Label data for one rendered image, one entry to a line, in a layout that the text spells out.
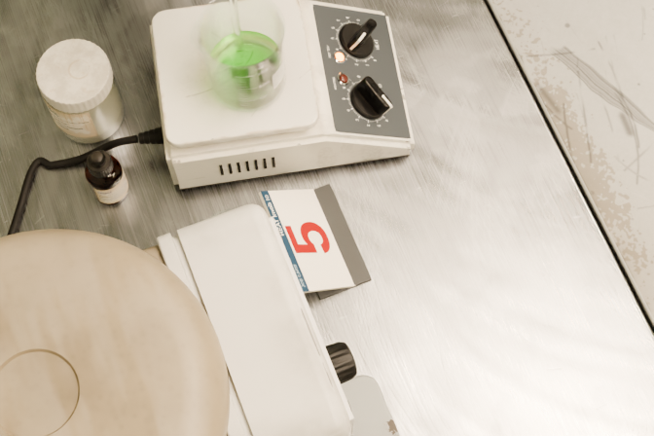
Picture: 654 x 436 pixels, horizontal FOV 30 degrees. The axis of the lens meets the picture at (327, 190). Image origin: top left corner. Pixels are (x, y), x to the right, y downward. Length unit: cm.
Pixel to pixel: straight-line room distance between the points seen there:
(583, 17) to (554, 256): 23
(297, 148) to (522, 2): 26
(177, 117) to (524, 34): 32
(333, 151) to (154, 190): 16
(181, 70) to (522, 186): 30
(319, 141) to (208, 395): 64
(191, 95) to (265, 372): 62
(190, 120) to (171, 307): 61
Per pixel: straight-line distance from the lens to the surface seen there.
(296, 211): 98
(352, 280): 98
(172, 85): 96
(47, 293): 35
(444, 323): 98
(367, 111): 98
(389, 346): 97
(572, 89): 107
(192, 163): 96
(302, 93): 95
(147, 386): 33
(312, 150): 97
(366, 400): 95
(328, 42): 100
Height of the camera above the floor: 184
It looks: 68 degrees down
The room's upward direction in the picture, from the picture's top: straight up
